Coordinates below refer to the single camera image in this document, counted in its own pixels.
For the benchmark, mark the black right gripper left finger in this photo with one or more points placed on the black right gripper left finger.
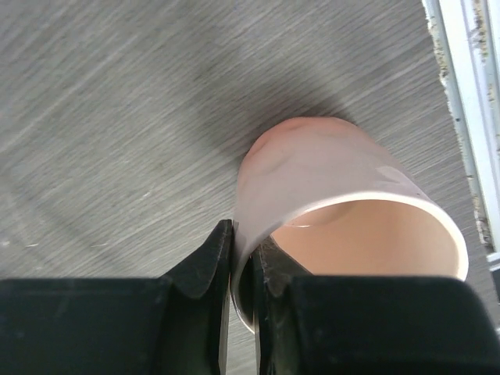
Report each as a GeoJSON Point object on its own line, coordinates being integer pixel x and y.
{"type": "Point", "coordinates": [173, 324]}

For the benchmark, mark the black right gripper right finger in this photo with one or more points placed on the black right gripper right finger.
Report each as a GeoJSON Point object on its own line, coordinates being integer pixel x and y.
{"type": "Point", "coordinates": [306, 324]}

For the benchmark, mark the pink ceramic mug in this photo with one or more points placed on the pink ceramic mug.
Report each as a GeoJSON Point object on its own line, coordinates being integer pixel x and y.
{"type": "Point", "coordinates": [325, 193]}

